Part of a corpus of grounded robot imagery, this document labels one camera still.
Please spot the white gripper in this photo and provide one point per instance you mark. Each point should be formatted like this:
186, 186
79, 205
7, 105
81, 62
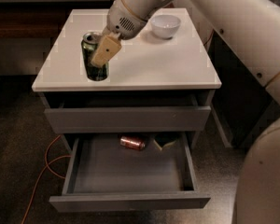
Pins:
121, 19

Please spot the green soda can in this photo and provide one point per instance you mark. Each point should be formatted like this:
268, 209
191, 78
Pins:
89, 44

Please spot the grey drawer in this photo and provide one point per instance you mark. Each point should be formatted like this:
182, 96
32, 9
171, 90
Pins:
102, 175
126, 112

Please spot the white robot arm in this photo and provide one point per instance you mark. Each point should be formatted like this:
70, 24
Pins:
258, 191

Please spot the white-topped grey drawer cabinet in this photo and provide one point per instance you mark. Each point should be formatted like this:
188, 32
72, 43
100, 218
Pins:
144, 64

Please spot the grey top drawer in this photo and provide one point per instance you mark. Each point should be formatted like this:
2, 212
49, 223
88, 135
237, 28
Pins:
126, 112

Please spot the copper red soda can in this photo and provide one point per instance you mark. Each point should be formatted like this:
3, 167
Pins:
132, 142

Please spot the white ceramic bowl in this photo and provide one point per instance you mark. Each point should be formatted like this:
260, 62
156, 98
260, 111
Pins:
165, 26

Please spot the dark wooden bench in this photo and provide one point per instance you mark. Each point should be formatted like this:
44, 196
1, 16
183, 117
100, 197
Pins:
39, 19

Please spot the yellow-edged dark sponge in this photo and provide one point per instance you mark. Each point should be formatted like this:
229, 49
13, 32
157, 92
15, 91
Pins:
163, 140

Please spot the black side cabinet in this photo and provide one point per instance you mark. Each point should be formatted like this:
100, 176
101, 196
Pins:
236, 87

